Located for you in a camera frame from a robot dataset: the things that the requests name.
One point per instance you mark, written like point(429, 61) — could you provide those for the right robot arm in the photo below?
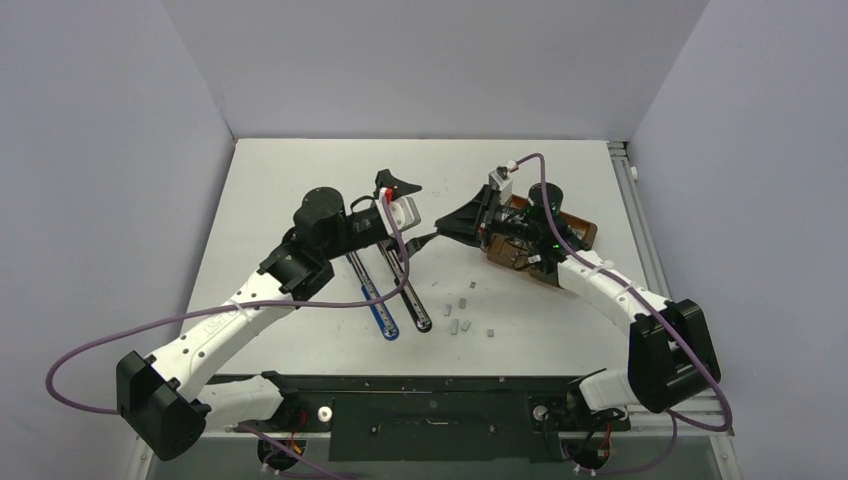
point(670, 355)

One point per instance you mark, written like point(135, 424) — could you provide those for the brown plastic tray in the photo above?
point(528, 246)

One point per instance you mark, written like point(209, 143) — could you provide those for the blue stapler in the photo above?
point(380, 312)

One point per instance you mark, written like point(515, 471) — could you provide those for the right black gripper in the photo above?
point(469, 223)

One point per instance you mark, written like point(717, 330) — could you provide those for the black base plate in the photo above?
point(437, 418)

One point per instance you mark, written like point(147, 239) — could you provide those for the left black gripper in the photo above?
point(398, 188)

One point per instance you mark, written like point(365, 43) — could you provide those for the black stapler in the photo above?
point(412, 302)

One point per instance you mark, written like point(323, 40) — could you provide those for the aluminium side rail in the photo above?
point(630, 238)

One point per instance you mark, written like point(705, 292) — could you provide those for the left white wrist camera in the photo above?
point(398, 215)

